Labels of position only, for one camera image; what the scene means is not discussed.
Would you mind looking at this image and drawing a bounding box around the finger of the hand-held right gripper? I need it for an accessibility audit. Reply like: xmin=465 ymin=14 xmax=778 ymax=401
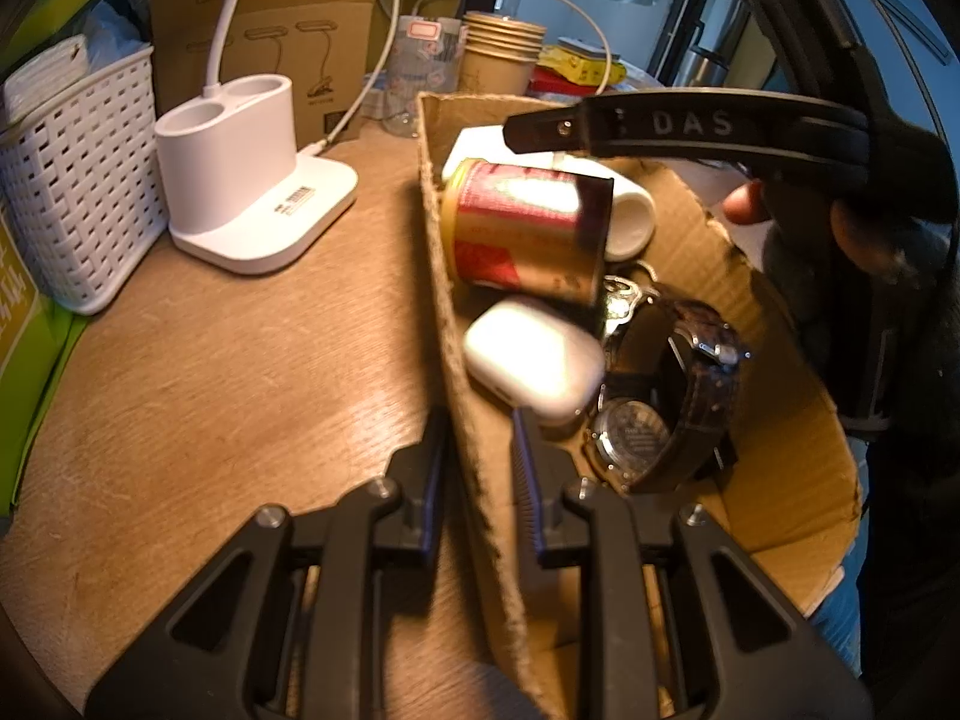
xmin=502 ymin=86 xmax=875 ymax=192
xmin=716 ymin=0 xmax=890 ymax=121

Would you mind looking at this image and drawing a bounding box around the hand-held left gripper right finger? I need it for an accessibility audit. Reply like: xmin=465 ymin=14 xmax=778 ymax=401
xmin=510 ymin=405 xmax=875 ymax=720

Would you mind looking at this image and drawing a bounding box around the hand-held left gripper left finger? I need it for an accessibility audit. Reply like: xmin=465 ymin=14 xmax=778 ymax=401
xmin=84 ymin=405 xmax=451 ymax=720

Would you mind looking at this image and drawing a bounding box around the white pill bottle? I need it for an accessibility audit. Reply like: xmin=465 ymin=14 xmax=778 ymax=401
xmin=604 ymin=178 xmax=656 ymax=262

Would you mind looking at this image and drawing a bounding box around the white earbuds case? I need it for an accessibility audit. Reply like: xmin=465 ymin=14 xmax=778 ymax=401
xmin=463 ymin=298 xmax=605 ymax=421

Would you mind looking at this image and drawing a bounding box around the brown strap wristwatch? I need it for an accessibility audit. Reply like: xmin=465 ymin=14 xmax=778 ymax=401
xmin=585 ymin=298 xmax=751 ymax=494

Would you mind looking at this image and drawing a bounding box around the black car key bunch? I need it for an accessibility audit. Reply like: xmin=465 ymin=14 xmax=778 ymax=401
xmin=600 ymin=262 xmax=665 ymax=335

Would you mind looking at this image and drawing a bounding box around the red gold tin can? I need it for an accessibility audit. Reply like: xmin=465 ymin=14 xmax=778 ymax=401
xmin=439 ymin=157 xmax=616 ymax=308

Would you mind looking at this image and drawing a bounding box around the white charger block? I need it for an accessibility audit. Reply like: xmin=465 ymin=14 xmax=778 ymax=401
xmin=441 ymin=126 xmax=560 ymax=182

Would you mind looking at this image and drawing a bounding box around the brown cardboard box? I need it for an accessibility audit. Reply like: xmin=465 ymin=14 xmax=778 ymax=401
xmin=416 ymin=90 xmax=860 ymax=720

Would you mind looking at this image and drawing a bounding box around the person's right hand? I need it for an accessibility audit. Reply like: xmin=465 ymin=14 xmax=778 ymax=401
xmin=724 ymin=180 xmax=910 ymax=276

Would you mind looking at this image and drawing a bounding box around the steel travel mug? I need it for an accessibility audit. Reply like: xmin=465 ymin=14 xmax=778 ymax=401
xmin=667 ymin=11 xmax=740 ymax=91

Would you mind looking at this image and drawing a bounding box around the yellow printed packet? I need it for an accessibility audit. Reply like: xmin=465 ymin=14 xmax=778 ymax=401
xmin=540 ymin=45 xmax=627 ymax=87

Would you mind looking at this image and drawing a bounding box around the red book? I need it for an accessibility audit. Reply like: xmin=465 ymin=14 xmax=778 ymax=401
xmin=529 ymin=67 xmax=601 ymax=98

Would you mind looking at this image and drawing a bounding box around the stack of brown paper cups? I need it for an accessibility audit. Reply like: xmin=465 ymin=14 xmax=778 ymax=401
xmin=459 ymin=11 xmax=548 ymax=95

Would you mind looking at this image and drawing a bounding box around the person's dark clothing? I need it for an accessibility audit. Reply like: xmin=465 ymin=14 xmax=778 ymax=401
xmin=750 ymin=225 xmax=960 ymax=691

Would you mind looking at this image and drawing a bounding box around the clear printed glass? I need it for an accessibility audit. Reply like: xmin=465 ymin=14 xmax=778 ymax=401
xmin=382 ymin=15 xmax=466 ymax=137

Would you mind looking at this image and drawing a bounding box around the brown lamp carton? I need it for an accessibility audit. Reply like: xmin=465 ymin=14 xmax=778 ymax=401
xmin=146 ymin=0 xmax=402 ymax=151

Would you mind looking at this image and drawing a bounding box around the white desk lamp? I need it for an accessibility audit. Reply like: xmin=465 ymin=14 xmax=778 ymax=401
xmin=154 ymin=0 xmax=359 ymax=276

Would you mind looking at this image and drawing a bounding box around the green carton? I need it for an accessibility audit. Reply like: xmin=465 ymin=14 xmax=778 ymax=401
xmin=0 ymin=202 xmax=83 ymax=518

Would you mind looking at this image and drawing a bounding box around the white plastic basket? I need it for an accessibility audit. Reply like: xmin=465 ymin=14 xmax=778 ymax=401
xmin=0 ymin=45 xmax=170 ymax=316

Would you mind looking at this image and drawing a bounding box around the clear plastic bag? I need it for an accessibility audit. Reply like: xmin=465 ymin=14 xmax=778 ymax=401
xmin=82 ymin=0 xmax=151 ymax=65

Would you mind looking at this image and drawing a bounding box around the white paper packet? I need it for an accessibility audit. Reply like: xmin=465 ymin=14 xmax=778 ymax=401
xmin=2 ymin=34 xmax=92 ymax=132

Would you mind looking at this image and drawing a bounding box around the white charging cable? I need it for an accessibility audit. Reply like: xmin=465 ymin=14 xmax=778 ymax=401
xmin=304 ymin=0 xmax=610 ymax=158

